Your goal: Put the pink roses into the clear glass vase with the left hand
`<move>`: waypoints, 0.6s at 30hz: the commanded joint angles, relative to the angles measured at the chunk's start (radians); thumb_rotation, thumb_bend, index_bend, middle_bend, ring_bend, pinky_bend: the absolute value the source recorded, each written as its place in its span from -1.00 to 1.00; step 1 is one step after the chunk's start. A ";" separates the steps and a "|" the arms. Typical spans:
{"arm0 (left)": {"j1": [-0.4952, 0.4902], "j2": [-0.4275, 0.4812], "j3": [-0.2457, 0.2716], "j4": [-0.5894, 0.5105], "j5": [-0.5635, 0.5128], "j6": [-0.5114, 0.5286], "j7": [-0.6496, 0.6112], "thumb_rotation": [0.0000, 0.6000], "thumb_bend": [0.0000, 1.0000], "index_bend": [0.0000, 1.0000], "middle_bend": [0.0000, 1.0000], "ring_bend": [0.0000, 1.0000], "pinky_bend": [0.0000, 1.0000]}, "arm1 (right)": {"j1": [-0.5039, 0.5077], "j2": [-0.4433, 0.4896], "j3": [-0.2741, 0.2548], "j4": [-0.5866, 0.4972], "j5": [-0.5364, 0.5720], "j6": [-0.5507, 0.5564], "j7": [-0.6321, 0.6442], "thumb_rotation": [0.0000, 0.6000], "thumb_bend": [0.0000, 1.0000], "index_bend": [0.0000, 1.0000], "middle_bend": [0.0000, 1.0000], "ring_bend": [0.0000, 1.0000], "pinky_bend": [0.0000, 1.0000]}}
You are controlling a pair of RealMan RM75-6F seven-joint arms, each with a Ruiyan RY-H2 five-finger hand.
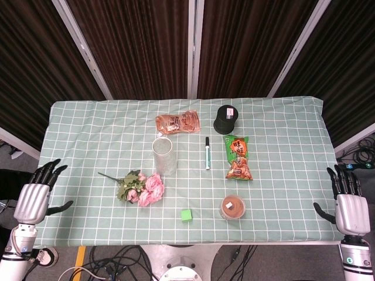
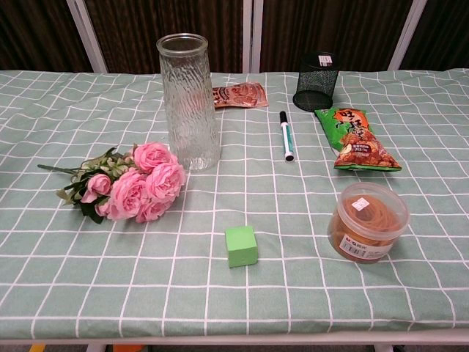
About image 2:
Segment pink artificial rose bouquet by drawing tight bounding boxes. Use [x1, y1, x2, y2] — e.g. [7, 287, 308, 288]
[37, 142, 187, 225]

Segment clear textured glass vase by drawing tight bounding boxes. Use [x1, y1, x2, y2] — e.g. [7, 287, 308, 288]
[156, 32, 222, 173]

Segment white marker with black cap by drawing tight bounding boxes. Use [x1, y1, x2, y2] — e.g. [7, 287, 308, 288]
[279, 110, 296, 163]

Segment green cube block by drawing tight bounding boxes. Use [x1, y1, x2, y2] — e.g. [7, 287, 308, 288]
[224, 225, 259, 268]

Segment orange snack packet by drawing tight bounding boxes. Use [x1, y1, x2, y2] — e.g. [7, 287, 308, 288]
[212, 81, 269, 109]

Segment black mesh pen holder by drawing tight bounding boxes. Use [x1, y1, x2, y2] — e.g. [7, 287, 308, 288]
[292, 51, 340, 113]

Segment green and orange snack bag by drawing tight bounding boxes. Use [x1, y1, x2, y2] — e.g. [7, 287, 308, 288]
[314, 106, 402, 172]

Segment clear tub of rubber bands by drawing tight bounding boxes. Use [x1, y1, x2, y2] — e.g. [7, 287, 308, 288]
[327, 181, 410, 264]

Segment green checked tablecloth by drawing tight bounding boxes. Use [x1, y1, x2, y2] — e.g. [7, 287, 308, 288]
[0, 67, 469, 340]

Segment dark brown curtain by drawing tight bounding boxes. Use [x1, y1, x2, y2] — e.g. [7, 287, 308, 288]
[0, 0, 469, 73]

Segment white metal frame post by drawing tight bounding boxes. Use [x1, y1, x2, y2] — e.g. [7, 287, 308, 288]
[66, 0, 108, 74]
[387, 0, 428, 71]
[242, 0, 264, 73]

